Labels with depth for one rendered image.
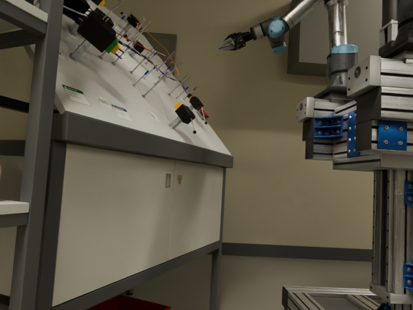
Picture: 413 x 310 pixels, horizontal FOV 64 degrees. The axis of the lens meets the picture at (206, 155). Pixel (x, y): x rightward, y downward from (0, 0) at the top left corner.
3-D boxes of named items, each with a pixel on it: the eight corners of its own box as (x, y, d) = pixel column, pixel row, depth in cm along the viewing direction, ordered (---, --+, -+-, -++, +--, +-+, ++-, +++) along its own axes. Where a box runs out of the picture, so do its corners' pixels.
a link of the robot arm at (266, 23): (283, 25, 171) (278, 11, 172) (263, 34, 174) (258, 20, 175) (284, 32, 179) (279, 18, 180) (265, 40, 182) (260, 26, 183)
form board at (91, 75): (61, 115, 77) (65, 110, 77) (-63, -110, 110) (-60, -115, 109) (229, 157, 185) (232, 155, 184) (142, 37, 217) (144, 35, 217)
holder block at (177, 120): (180, 143, 127) (199, 127, 125) (165, 120, 131) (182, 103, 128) (185, 144, 131) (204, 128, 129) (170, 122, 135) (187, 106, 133)
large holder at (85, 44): (36, 23, 96) (67, -14, 93) (86, 64, 106) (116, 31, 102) (31, 29, 91) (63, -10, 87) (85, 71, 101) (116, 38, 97)
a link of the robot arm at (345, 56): (332, 69, 149) (332, 40, 150) (328, 78, 162) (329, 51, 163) (360, 68, 146) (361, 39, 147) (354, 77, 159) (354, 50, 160)
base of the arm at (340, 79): (350, 99, 161) (351, 79, 162) (367, 90, 146) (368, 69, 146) (320, 96, 160) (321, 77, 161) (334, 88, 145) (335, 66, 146)
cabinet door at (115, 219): (168, 261, 128) (175, 160, 131) (52, 307, 78) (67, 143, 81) (164, 259, 129) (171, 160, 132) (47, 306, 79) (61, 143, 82)
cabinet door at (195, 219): (220, 240, 178) (224, 168, 181) (170, 261, 128) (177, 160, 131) (216, 239, 179) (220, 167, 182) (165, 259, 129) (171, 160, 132)
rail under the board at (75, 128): (233, 168, 183) (233, 156, 184) (66, 139, 76) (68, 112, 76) (224, 167, 186) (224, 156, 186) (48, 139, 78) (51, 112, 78)
